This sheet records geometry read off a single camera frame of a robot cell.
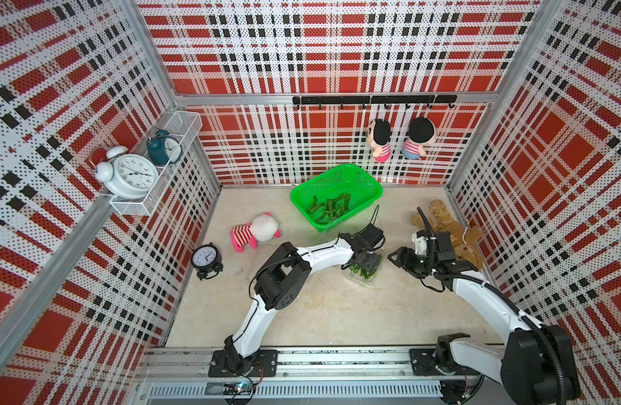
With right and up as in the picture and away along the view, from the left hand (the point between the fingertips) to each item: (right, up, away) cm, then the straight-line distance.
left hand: (369, 257), depth 94 cm
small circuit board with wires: (-41, -32, -25) cm, 58 cm away
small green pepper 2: (-21, +20, +17) cm, 34 cm away
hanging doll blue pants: (+19, +47, -1) cm, 51 cm away
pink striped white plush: (-42, +11, +4) cm, 43 cm away
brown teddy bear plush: (+35, +6, -3) cm, 36 cm away
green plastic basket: (-12, +24, +23) cm, 36 cm away
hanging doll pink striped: (+4, +48, +3) cm, 48 cm away
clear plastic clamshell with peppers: (-5, -5, -2) cm, 7 cm away
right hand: (+8, +1, -9) cm, 12 cm away
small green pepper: (-14, +19, +14) cm, 28 cm away
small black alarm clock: (-61, -1, -1) cm, 61 cm away
